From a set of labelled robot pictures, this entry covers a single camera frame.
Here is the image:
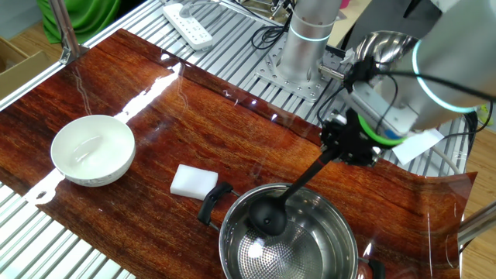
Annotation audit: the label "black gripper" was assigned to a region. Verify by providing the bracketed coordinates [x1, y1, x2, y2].
[320, 110, 384, 168]

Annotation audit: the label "black ladle red tip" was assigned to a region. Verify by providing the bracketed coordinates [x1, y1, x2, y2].
[247, 149, 338, 236]

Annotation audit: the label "stainless steel mixing bowl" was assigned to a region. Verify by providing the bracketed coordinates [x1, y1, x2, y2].
[353, 30, 422, 84]

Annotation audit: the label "white ceramic bowl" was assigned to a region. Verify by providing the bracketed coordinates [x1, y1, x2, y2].
[50, 114, 136, 188]

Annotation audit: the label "white paper sheet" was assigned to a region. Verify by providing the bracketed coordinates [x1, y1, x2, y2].
[390, 129, 446, 166]

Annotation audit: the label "yellow green sneaker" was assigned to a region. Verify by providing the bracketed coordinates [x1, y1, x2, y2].
[477, 103, 496, 126]

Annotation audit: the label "red brown woodgrain mat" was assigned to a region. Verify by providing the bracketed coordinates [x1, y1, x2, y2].
[0, 27, 478, 279]

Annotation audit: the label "white sponge block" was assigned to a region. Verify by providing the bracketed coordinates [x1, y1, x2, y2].
[170, 164, 219, 202]

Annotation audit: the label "white power strip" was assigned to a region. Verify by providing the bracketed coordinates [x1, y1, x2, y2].
[162, 2, 214, 51]

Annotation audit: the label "green cloth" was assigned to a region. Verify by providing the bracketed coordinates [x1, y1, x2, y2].
[36, 0, 123, 44]

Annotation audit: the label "open cardboard box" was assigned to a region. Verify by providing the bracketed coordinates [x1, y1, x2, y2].
[0, 36, 55, 100]

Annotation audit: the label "green wrist adapter ring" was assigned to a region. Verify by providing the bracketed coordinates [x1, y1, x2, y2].
[356, 114, 408, 147]

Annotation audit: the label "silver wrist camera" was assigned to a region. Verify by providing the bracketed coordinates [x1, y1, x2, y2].
[343, 79, 422, 139]

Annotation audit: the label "silver cable connector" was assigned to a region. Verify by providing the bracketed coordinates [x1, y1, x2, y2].
[317, 64, 346, 81]

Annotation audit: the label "black camera cable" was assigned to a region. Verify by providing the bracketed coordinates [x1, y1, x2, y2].
[343, 56, 496, 135]

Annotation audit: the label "stainless steel pot black handles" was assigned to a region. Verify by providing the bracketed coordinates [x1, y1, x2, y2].
[197, 181, 387, 279]

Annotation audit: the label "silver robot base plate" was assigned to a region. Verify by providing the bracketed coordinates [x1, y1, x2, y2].
[254, 38, 339, 104]

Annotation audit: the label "black cable bundle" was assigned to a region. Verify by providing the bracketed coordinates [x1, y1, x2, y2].
[463, 110, 494, 156]

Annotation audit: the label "aluminium frame post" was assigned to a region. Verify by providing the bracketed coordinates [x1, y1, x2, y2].
[456, 201, 496, 249]
[48, 0, 83, 65]

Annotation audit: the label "aluminium frame rail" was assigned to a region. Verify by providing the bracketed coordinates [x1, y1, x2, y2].
[0, 60, 69, 112]

